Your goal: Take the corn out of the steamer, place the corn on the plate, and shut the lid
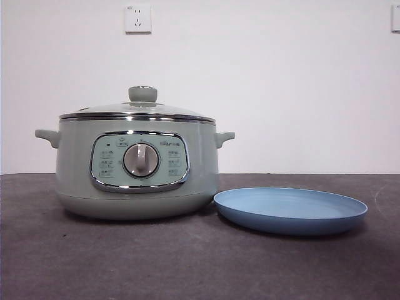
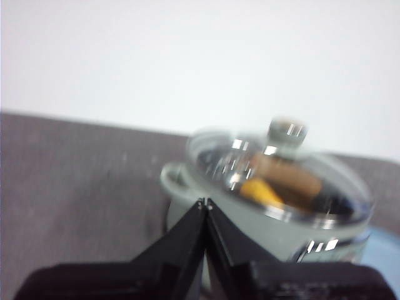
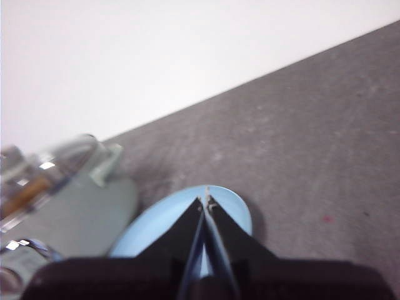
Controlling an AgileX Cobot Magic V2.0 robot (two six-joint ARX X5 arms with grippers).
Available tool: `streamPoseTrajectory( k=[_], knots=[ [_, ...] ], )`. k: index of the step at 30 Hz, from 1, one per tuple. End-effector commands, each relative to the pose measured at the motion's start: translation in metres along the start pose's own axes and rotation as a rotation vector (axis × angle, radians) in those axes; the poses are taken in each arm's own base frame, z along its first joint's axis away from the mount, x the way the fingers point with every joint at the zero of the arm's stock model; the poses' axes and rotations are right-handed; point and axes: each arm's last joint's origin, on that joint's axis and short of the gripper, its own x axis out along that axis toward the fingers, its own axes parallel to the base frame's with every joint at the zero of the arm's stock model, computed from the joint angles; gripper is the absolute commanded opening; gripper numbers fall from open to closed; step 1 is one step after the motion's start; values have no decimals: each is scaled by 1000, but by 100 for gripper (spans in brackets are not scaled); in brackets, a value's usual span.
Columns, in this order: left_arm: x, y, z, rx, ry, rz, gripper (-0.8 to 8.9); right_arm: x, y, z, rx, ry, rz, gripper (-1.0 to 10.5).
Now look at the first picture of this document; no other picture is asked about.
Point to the glass lid with green knob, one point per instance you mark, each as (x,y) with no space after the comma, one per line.
(103,110)

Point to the blue round plate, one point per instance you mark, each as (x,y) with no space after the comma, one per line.
(290,218)

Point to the pale green electric steamer pot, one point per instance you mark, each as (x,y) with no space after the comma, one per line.
(78,175)

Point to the white wall power socket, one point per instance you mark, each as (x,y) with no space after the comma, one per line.
(138,19)

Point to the white wall switch plate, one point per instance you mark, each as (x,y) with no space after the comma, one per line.
(396,18)

